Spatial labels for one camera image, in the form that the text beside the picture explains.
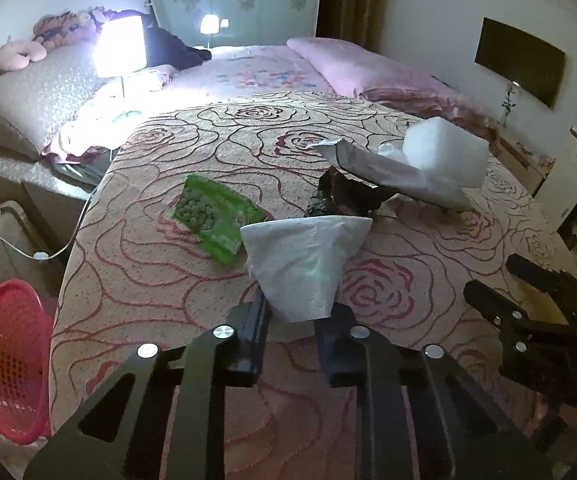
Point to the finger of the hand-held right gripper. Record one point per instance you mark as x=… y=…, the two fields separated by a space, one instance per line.
x=491 y=305
x=543 y=272

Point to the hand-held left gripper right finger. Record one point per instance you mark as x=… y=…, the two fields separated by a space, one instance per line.
x=338 y=360

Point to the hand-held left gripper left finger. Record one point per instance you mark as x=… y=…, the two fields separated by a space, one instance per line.
x=248 y=355

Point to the white tissue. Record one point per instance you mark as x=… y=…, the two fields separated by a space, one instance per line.
x=303 y=265

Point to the silver foil bag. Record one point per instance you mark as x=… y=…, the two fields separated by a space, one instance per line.
x=418 y=180

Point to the green snack packet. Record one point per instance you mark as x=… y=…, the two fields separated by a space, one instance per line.
x=208 y=215

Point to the white foam block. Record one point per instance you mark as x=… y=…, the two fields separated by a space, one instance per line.
x=443 y=150

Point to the dark wrapper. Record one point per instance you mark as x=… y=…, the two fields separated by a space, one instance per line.
x=348 y=195

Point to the pink plastic basket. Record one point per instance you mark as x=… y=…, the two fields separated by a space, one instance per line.
x=13 y=360

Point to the rose pattern blanket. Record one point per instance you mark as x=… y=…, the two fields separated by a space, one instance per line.
x=168 y=300

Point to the single rose flower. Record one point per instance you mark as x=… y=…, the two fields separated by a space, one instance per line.
x=508 y=105

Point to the pink quilt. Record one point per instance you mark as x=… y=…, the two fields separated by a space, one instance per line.
x=368 y=70

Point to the pink floral pillow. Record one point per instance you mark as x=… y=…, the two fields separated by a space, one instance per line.
x=83 y=125

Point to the pink floral bed sheet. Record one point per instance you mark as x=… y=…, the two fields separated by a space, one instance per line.
x=258 y=70

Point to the dark clothing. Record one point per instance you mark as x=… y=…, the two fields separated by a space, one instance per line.
x=168 y=45

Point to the dark wooden door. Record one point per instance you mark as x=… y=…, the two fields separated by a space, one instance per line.
x=348 y=5

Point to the grey patterned headboard cushion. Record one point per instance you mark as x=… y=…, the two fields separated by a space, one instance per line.
x=33 y=95

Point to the white table lamp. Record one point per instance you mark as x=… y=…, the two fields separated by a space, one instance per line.
x=121 y=42

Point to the colourful plush toy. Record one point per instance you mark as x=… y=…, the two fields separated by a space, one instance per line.
x=93 y=17

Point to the brown plush bear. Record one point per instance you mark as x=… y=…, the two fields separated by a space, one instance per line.
x=56 y=30

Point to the pink neck pillow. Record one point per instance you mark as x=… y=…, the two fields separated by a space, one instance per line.
x=13 y=55

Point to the wall television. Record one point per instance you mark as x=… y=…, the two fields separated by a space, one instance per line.
x=518 y=60

